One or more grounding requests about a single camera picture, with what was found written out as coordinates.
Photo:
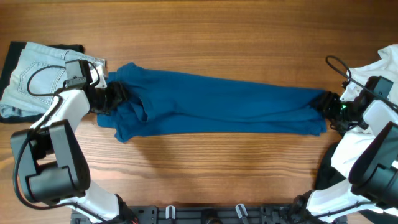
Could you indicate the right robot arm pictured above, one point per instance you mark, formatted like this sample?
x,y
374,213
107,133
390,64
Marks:
x,y
372,180

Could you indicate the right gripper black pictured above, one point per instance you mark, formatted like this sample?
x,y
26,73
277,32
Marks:
x,y
328,106

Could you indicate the white garment pile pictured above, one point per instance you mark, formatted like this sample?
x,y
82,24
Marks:
x,y
355,141

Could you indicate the blue t-shirt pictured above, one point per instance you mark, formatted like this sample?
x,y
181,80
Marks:
x,y
163,102

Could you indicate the light blue denim jeans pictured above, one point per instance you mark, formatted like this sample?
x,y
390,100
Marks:
x,y
40,70

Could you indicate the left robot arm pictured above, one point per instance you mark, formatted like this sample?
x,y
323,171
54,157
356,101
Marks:
x,y
50,170

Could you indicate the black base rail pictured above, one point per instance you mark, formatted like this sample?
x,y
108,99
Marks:
x,y
238,214

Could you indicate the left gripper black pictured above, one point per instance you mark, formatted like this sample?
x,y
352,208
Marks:
x,y
119,96

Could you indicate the black folded garment left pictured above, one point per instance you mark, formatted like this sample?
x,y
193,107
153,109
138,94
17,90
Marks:
x,y
12,57

